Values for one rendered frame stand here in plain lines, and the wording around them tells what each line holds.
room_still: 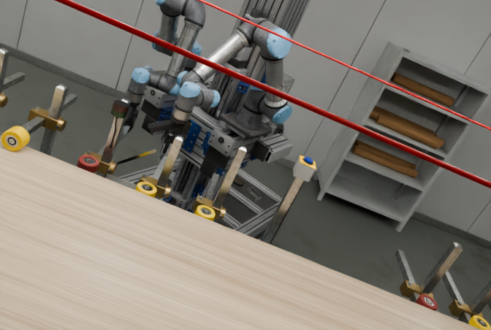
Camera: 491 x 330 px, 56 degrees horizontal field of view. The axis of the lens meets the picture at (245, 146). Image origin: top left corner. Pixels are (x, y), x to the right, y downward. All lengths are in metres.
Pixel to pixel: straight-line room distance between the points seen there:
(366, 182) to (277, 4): 2.86
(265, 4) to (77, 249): 1.61
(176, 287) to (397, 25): 3.51
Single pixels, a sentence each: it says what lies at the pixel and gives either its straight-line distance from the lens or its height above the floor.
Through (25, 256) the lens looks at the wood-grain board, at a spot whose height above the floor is 0.90.
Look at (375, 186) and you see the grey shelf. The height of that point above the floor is 0.18.
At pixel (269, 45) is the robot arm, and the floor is 1.53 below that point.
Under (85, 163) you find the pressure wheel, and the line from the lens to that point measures 1.89.
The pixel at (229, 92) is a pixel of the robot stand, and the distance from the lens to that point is 2.57.
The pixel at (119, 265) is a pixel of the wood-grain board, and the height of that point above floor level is 0.90.
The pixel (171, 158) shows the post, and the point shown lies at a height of 1.00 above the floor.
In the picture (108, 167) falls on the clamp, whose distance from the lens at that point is 1.99.
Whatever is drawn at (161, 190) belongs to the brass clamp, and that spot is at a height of 0.85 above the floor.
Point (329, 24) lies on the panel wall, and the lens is 4.39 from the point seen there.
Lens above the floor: 1.90
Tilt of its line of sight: 23 degrees down
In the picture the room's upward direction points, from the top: 25 degrees clockwise
